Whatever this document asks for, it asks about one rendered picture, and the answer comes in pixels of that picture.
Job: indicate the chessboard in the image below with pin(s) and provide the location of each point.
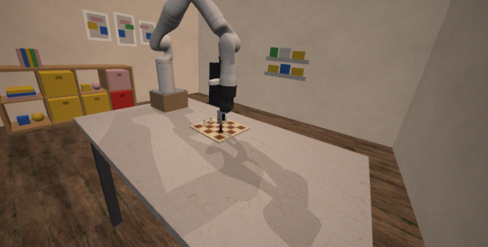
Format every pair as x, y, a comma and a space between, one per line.
211, 130

